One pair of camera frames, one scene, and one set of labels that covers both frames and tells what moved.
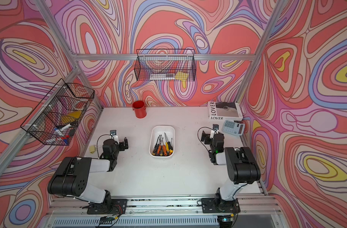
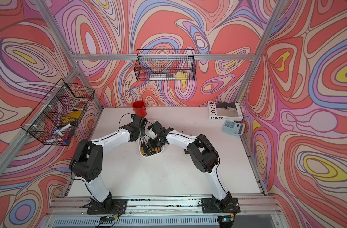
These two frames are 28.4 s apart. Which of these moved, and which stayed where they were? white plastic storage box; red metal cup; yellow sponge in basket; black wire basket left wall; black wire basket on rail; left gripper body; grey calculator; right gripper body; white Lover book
Moved: left gripper body; right gripper body; white plastic storage box
Stayed: red metal cup; black wire basket left wall; black wire basket on rail; white Lover book; yellow sponge in basket; grey calculator
